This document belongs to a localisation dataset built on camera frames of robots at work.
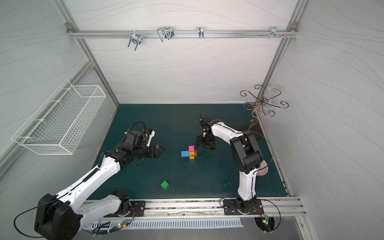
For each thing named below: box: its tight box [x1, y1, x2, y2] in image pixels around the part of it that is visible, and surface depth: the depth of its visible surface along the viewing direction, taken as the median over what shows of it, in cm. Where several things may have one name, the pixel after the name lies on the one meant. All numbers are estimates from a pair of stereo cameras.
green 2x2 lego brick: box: [160, 180, 170, 191], surface depth 80 cm
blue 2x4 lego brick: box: [181, 150, 192, 158], surface depth 90 cm
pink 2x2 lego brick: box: [188, 145, 195, 153], surface depth 86 cm
